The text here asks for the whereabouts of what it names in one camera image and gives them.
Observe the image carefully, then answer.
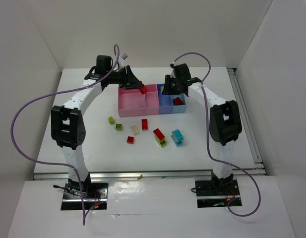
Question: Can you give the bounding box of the aluminium rail front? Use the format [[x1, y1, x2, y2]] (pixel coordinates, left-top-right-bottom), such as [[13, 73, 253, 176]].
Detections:
[[32, 169, 267, 181]]

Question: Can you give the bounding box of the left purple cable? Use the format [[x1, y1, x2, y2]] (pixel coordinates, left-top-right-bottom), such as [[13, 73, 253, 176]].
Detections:
[[10, 44, 121, 226]]

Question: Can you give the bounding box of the periwinkle blue bin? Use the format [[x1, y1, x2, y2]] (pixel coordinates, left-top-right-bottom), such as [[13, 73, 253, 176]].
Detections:
[[157, 84, 173, 115]]

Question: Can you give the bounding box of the lime green lego under red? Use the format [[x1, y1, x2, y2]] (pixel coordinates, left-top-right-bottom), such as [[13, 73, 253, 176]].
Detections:
[[155, 137, 167, 148]]

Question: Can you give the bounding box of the beige lego brick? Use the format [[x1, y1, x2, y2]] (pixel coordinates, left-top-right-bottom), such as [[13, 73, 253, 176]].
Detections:
[[130, 125, 139, 135]]

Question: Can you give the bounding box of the purple cable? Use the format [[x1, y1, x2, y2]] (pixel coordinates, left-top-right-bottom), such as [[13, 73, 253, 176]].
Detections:
[[172, 53, 262, 218], [10, 44, 121, 226]]

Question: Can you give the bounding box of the aluminium rail right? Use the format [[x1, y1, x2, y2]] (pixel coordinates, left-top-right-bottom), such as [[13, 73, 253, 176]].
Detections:
[[227, 68, 265, 170]]

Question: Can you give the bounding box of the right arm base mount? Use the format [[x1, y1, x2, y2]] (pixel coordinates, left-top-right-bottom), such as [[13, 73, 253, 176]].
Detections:
[[190, 179, 242, 208]]

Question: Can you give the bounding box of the aluminium rail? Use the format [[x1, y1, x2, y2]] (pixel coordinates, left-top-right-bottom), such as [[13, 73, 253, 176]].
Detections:
[[227, 68, 265, 170], [32, 169, 267, 181]]

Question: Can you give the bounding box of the lime green lego brick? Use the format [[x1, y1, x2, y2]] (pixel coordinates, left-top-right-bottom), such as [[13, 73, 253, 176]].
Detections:
[[108, 117, 115, 124]]

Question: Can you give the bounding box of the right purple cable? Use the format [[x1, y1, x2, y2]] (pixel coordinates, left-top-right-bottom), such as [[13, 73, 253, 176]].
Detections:
[[172, 53, 262, 218]]

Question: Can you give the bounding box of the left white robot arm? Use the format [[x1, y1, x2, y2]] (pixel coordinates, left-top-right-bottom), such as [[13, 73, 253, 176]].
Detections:
[[51, 54, 147, 193]]

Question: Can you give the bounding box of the red lego brick upright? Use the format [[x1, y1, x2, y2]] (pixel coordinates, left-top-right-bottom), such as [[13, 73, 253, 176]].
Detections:
[[141, 119, 148, 130]]

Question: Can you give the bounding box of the teal lego base brick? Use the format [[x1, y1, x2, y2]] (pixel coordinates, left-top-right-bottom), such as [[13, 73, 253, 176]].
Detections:
[[171, 135, 183, 147]]

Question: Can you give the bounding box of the large pink bin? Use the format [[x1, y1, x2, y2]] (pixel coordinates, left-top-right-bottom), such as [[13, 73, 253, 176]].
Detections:
[[118, 88, 146, 118]]

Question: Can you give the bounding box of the red curved lego top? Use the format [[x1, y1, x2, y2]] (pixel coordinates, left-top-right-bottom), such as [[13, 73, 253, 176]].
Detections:
[[173, 97, 184, 106]]

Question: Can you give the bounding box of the teal curved lego brick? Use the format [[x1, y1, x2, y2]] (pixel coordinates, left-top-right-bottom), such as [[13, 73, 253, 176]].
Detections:
[[172, 129, 184, 142]]

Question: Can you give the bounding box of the red curved lego brick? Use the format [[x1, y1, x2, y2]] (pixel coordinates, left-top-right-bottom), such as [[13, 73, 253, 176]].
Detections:
[[153, 128, 165, 141]]

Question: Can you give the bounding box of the green lego with stud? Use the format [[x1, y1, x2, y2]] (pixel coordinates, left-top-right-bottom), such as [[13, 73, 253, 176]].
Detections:
[[115, 123, 123, 131]]

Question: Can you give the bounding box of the small pink bin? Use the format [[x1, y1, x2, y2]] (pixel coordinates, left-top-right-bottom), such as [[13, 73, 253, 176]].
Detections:
[[145, 84, 159, 115]]

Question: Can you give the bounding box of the red lego base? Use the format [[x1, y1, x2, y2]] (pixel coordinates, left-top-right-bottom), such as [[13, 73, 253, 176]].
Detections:
[[139, 87, 148, 95]]

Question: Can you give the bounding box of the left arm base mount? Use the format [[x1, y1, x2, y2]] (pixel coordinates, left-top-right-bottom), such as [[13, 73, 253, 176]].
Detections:
[[53, 182, 109, 211]]

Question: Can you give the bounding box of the light blue bin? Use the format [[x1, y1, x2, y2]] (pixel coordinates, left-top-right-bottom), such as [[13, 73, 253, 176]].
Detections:
[[170, 93, 186, 114]]

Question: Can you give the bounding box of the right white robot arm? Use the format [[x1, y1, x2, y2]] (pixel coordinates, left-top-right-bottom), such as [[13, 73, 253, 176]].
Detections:
[[162, 63, 242, 195]]

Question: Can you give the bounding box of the small red lego brick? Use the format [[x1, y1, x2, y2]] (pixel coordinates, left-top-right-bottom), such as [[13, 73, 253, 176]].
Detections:
[[127, 136, 134, 144]]

